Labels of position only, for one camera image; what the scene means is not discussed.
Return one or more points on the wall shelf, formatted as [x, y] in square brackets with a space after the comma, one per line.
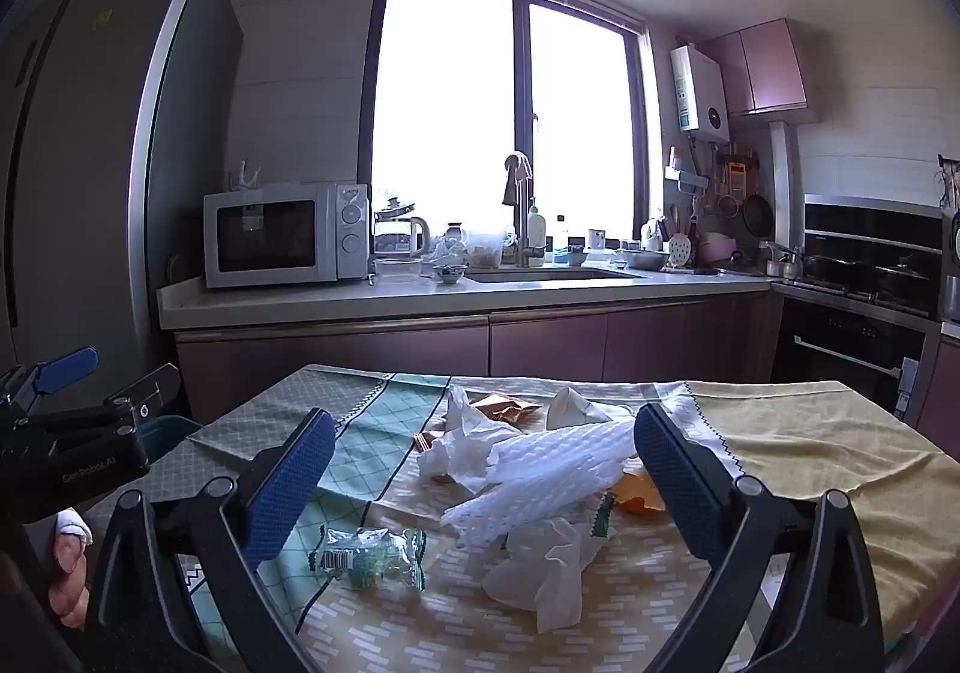
[686, 176]

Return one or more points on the clear food container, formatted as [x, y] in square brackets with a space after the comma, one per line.
[489, 251]

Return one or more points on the small green wrapper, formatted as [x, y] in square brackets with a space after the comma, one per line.
[601, 517]

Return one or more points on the white mug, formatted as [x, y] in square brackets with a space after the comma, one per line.
[596, 239]

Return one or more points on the black range hood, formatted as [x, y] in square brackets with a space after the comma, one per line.
[870, 230]

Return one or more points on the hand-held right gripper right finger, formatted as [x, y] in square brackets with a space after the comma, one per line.
[675, 485]

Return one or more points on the small bowl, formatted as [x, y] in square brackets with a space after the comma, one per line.
[576, 256]

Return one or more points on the kitchen sink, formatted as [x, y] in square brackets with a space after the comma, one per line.
[555, 275]

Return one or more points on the patterned tablecloth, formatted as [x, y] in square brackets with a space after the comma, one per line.
[795, 433]

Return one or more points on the hanging frying pan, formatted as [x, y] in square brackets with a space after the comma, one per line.
[757, 214]

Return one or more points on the person's left hand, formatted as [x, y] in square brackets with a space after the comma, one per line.
[69, 568]

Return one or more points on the black lidded pot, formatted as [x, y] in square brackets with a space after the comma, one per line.
[904, 279]

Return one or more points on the pink dish rack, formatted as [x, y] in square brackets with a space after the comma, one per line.
[716, 249]

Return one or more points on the crumpled white tissue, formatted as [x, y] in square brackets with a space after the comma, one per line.
[547, 568]
[465, 440]

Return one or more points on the black frying pan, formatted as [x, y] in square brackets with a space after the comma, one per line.
[825, 268]

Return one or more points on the white foam fruit net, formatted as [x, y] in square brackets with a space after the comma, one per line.
[540, 464]

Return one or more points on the clear plastic container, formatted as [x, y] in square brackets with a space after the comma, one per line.
[397, 268]

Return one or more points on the grey refrigerator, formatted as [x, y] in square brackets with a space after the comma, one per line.
[90, 155]

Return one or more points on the white water heater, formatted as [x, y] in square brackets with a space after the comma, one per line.
[701, 91]

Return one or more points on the metal bowl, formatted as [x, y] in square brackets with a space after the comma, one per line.
[645, 260]

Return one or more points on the white soap bottle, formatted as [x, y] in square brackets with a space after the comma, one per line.
[535, 234]

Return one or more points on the black built-in oven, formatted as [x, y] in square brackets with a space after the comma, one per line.
[847, 350]

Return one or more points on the large brown snack wrapper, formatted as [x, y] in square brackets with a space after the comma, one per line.
[504, 410]

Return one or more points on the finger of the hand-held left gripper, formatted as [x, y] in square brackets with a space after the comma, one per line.
[150, 388]
[71, 367]

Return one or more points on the pink wall cabinet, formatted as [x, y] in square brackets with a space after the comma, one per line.
[772, 69]

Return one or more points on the white ornament on microwave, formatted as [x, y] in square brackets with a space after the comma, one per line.
[246, 176]

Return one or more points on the metal kitchen faucet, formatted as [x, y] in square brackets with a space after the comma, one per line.
[521, 230]

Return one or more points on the white paper cup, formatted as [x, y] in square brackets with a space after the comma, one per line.
[574, 408]

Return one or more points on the kitchen window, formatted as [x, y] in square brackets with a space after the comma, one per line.
[450, 118]

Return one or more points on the blue plastic bin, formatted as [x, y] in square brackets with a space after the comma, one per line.
[169, 431]

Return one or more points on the blue white porcelain bowl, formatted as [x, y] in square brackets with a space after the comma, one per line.
[450, 274]

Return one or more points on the white microwave oven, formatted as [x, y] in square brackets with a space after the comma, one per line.
[285, 234]

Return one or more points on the purple base cabinets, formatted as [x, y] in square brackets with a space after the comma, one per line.
[540, 343]

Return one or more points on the orange peel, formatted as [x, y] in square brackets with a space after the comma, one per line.
[637, 493]

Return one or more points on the white spotted paddle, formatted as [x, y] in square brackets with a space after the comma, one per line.
[680, 249]

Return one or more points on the clear plastic bag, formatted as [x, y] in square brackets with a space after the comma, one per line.
[450, 241]

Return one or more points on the clear plastic wrapper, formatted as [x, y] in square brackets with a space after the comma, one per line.
[371, 557]

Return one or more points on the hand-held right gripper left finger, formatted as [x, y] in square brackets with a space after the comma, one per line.
[289, 485]

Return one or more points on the glass kettle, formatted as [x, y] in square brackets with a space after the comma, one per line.
[397, 234]

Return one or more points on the cloth on faucet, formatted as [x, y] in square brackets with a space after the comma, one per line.
[517, 174]

